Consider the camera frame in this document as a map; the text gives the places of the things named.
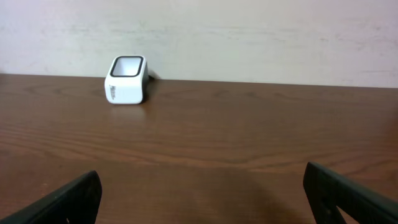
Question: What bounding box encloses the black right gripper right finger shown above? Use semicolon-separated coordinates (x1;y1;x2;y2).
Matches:
303;162;397;224

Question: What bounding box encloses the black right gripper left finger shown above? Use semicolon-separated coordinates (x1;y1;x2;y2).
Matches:
1;170;102;224

